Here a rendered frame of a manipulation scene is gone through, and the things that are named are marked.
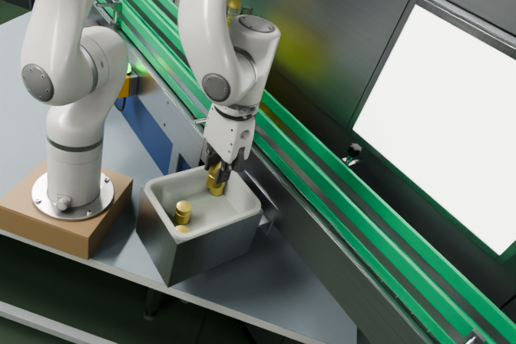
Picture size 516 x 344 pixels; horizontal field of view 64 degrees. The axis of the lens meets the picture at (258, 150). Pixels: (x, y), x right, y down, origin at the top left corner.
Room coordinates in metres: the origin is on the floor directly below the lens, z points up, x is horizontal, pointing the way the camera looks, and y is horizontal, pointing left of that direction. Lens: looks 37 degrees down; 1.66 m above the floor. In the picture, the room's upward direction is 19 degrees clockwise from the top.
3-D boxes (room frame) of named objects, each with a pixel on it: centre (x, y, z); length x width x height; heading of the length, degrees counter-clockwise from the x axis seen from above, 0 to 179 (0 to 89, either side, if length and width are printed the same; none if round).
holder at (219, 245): (0.66, 0.06, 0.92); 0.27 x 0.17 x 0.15; 138
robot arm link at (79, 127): (0.72, 0.40, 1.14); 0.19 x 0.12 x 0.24; 171
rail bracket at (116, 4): (1.16, 0.57, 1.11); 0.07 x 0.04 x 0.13; 138
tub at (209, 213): (0.64, 0.08, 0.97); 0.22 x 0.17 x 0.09; 138
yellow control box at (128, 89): (1.03, 0.46, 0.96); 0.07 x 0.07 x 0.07; 48
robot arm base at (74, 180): (0.68, 0.40, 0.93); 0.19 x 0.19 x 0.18
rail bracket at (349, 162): (0.78, -0.22, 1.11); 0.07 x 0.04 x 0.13; 138
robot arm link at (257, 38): (0.63, 0.07, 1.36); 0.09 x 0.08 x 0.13; 168
